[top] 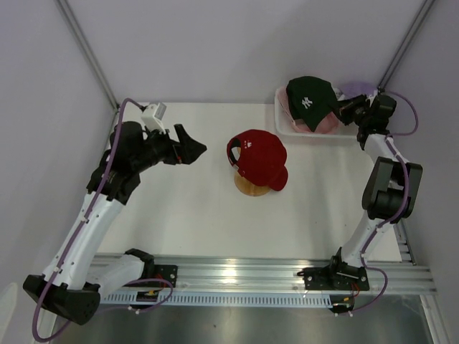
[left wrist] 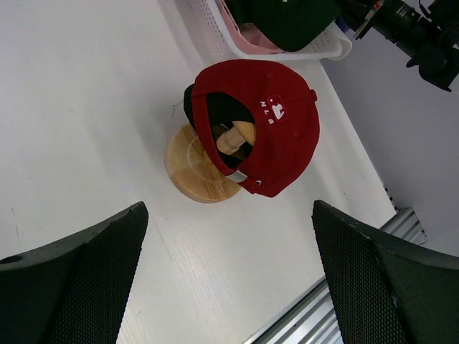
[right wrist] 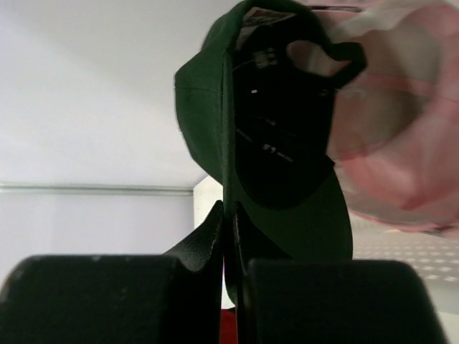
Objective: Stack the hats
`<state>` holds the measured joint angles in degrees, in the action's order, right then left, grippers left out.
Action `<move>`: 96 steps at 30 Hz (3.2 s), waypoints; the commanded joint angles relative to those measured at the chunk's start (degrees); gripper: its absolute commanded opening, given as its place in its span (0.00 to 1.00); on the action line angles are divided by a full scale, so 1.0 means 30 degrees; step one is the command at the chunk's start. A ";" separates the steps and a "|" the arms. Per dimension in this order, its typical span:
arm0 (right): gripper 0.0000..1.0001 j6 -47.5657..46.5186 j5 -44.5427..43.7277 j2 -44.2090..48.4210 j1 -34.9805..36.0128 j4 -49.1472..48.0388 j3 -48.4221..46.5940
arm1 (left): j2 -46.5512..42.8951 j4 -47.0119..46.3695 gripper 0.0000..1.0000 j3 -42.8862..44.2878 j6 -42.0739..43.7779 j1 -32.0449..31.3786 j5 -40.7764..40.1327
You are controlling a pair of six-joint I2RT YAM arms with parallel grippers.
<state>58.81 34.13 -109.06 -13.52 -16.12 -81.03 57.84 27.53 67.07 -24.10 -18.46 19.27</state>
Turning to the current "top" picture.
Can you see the aluminium frame post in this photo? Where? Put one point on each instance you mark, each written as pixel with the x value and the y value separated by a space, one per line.
pixel 86 51
pixel 408 39

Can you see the white perforated plastic basket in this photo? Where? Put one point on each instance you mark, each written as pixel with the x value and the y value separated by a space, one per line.
pixel 284 127

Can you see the dark green NY baseball cap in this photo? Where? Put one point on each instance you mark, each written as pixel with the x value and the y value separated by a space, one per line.
pixel 311 99

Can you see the white slotted cable duct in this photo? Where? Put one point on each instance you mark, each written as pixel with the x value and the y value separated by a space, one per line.
pixel 230 299

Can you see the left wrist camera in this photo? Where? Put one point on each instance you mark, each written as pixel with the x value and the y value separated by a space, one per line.
pixel 152 117

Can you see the right aluminium frame post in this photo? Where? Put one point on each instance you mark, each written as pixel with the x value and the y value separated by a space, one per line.
pixel 408 39

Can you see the aluminium mounting rail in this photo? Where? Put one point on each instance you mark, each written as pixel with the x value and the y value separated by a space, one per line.
pixel 278 276

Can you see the pink baseball cap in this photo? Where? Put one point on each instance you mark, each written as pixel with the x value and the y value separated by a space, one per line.
pixel 327 126

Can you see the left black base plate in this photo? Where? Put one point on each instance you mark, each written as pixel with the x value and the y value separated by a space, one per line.
pixel 166 272

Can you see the lavender LA baseball cap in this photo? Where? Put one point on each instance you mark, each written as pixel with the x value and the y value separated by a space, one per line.
pixel 357 88

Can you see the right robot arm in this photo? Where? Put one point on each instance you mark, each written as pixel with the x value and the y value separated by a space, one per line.
pixel 389 194

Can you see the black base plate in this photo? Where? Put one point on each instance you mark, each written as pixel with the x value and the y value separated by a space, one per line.
pixel 329 279
pixel 166 272

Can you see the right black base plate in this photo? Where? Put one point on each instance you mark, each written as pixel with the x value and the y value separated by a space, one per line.
pixel 329 279

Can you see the wooden hat stand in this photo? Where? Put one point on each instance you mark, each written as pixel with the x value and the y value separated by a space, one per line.
pixel 251 188

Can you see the left aluminium frame post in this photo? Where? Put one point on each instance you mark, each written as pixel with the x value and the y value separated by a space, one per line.
pixel 86 51

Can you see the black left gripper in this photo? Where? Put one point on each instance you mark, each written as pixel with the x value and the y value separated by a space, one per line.
pixel 186 152

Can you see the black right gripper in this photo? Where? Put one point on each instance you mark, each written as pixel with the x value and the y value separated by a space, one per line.
pixel 346 107

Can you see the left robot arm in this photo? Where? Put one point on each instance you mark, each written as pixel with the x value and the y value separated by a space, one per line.
pixel 65 287

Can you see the red LA baseball cap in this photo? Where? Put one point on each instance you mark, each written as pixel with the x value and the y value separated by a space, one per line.
pixel 266 143

